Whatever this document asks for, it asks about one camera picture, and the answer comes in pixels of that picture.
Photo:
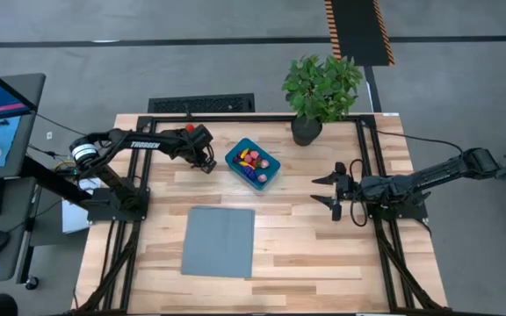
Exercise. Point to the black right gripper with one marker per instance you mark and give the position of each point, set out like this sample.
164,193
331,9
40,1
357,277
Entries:
347,188

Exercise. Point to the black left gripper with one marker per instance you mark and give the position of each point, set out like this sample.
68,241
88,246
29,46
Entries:
200,138

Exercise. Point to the dark red cherry with stem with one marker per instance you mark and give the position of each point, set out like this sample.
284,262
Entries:
236,159

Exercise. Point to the short yellow toy banana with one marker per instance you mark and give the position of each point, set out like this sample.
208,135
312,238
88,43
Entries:
244,153

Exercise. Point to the blue plastic tupperware container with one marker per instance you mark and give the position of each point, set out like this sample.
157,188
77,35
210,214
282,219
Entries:
274,171

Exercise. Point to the grey cloth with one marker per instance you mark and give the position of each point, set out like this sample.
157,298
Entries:
218,241

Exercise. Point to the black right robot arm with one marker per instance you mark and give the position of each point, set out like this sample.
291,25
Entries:
433,171

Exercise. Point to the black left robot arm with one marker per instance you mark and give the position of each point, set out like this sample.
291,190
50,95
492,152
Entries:
145,144

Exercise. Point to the green plant in black pot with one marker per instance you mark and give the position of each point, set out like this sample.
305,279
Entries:
319,88

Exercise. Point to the white box under table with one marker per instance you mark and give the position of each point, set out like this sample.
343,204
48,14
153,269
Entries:
74,219

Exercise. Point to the small white floor socket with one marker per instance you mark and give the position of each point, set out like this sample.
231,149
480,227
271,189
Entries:
49,135

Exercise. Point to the black orange-striped floor mat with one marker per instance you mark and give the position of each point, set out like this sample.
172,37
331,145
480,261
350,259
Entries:
358,30

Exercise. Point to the grey computer desk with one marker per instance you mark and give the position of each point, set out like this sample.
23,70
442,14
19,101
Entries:
31,85

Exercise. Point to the black caster wheel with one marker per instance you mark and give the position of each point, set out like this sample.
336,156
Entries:
31,283

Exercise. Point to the black aluminium table frame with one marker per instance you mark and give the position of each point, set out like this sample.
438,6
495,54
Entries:
235,118

